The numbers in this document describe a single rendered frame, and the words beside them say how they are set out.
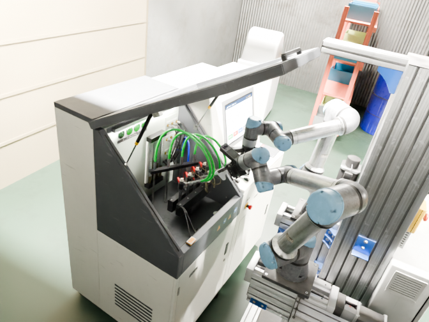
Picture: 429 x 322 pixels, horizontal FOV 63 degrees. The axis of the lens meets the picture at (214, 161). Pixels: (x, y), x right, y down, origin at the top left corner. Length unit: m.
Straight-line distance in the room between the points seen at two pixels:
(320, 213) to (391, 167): 0.44
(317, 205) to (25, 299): 2.28
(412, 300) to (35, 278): 2.47
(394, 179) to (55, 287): 2.39
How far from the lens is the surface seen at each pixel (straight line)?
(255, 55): 5.44
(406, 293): 1.84
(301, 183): 1.50
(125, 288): 2.33
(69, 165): 2.10
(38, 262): 3.19
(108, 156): 1.81
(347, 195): 1.25
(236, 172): 1.67
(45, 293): 2.97
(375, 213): 1.66
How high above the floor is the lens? 2.27
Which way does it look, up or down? 31 degrees down
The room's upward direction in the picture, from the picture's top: 9 degrees clockwise
